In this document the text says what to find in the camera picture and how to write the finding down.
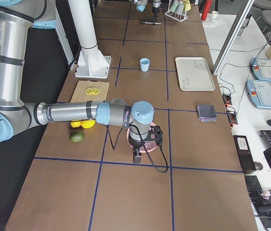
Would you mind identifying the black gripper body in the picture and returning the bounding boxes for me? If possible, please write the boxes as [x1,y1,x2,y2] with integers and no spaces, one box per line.
[149,125,163,145]
[152,0,163,13]

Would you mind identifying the steel muddler black tip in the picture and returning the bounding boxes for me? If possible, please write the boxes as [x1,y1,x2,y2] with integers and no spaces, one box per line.
[141,21,161,26]

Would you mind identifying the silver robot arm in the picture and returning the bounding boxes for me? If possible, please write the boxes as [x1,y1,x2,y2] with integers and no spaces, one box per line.
[130,0,161,26]
[0,0,161,148]

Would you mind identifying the pink bowl of ice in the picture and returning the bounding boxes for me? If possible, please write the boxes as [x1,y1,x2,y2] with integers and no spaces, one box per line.
[126,128,157,154]

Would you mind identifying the light blue plastic cup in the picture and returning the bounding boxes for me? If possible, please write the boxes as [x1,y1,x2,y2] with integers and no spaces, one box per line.
[139,58,150,72]

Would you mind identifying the white paper cup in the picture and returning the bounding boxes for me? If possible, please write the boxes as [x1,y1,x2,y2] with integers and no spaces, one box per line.
[210,11,219,20]

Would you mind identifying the red bottle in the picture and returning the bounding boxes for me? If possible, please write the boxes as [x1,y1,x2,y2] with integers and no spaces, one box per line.
[201,0,212,21]

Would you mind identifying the grey folded cloth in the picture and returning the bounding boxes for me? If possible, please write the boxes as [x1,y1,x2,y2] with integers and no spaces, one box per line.
[197,104,217,122]

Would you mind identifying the cream bear serving tray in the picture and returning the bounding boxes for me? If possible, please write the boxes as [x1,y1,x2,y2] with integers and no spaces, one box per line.
[175,57,215,91]

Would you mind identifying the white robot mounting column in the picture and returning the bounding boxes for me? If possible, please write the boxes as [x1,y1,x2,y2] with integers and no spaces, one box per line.
[68,0,111,79]

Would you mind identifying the yellow lemon slices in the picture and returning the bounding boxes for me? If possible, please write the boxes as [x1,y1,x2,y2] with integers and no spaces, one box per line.
[85,87,100,95]

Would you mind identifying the green avocado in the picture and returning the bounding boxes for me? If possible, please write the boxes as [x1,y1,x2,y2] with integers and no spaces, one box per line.
[69,130,85,143]

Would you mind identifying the bamboo cutting board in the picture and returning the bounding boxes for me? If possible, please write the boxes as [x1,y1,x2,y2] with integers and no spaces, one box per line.
[70,80,109,103]

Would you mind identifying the black box with label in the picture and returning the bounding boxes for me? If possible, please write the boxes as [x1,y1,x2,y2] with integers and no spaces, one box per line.
[233,135,256,174]

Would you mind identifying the black keyboard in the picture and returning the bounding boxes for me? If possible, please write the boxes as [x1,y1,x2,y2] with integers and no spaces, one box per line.
[259,130,271,148]

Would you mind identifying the lower blue teach pendant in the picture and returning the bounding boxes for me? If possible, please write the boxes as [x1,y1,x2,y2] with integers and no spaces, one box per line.
[246,80,271,109]

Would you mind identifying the blue teach pendant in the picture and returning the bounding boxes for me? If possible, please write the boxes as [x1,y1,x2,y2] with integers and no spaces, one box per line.
[246,80,271,109]
[250,58,271,81]

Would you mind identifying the upper blue teach pendant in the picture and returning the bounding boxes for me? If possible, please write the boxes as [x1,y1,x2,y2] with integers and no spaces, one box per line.
[250,58,271,81]

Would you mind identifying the white wire cup rack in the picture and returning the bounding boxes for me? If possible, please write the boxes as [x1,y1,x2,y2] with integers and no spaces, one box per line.
[165,0,191,22]

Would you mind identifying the aluminium frame post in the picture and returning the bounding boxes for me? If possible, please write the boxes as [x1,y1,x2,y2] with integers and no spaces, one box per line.
[212,0,254,75]

